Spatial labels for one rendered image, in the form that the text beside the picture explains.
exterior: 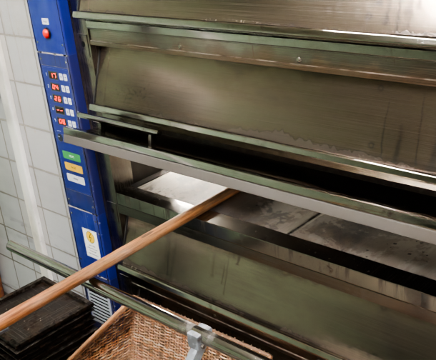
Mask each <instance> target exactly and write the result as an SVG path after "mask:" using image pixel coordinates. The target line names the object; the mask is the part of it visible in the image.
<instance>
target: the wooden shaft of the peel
mask: <svg viewBox="0 0 436 360"><path fill-rule="evenodd" d="M239 192H240V191H238V190H236V189H231V188H228V187H227V188H225V189H223V190H221V191H219V192H218V193H216V194H214V195H212V196H211V197H209V198H207V199H205V200H204V201H202V202H200V203H198V204H196V205H195V206H193V207H191V208H190V209H187V210H186V211H184V212H182V213H180V214H179V215H177V216H175V217H174V218H172V219H170V220H168V221H166V222H164V223H163V224H161V225H159V226H158V227H156V228H154V229H152V230H151V231H148V232H147V233H145V234H143V235H141V236H140V237H138V238H136V239H135V240H133V241H131V242H129V243H128V244H125V245H124V246H122V247H120V248H119V249H117V250H115V251H113V252H112V253H110V254H108V255H106V256H104V257H103V258H101V259H99V260H98V261H95V262H94V263H92V264H90V265H88V266H87V267H85V268H83V269H82V270H80V271H78V272H76V273H75V274H72V275H71V276H69V277H67V278H65V279H64V280H62V281H60V282H59V283H57V284H55V285H53V286H51V287H49V288H48V289H46V290H44V291H42V292H41V293H39V294H37V295H36V296H33V297H32V298H30V299H28V300H26V301H25V302H23V303H21V304H19V305H18V306H16V307H14V308H12V309H10V310H9V311H7V312H5V313H4V314H2V315H0V331H2V330H4V329H5V328H7V327H8V326H11V325H12V324H14V323H16V322H17V321H19V320H21V319H22V318H24V317H25V316H28V315H30V314H31V313H33V312H34V311H36V310H38V309H40V308H41V307H43V306H45V305H47V304H48V303H50V302H51V301H53V300H55V299H57V298H59V297H60V296H62V295H64V294H65V293H67V292H69V291H71V290H72V289H74V288H76V287H77V286H79V285H81V284H83V283H84V282H86V281H88V280H90V279H91V278H93V277H95V276H96V275H98V274H100V273H101V272H103V271H105V270H107V269H108V268H110V267H112V266H113V265H115V264H117V263H119V262H120V261H122V260H124V259H125V258H127V257H129V256H131V255H132V254H134V253H136V252H138V251H139V250H141V249H143V248H144V247H146V246H148V245H150V244H151V243H153V242H155V241H156V240H158V239H160V238H162V237H163V236H165V235H167V234H168V233H170V232H172V231H173V230H175V229H177V228H179V227H180V226H182V225H184V224H186V223H187V222H189V221H191V220H192V219H194V218H196V217H198V216H199V215H201V214H203V213H204V212H206V211H208V210H210V209H211V208H213V207H215V206H216V205H218V204H220V203H222V202H223V201H225V200H227V199H228V198H230V197H232V196H234V195H235V194H237V193H239Z"/></svg>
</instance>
